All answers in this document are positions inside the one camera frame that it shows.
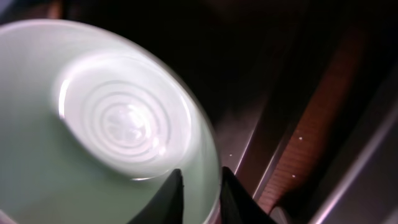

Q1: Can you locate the mint green bowl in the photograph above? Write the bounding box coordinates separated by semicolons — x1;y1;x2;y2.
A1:
1;19;221;223

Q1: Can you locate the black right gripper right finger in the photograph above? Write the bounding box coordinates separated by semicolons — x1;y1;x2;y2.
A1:
220;167;276;224

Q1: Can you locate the grey dishwasher rack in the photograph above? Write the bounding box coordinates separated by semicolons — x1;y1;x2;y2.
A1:
270;62;398;224

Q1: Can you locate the brown serving tray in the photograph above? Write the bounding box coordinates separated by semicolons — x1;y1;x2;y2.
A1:
1;0;353;199

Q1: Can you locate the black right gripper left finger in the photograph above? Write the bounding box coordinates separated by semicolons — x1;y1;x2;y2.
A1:
128;169;184;224

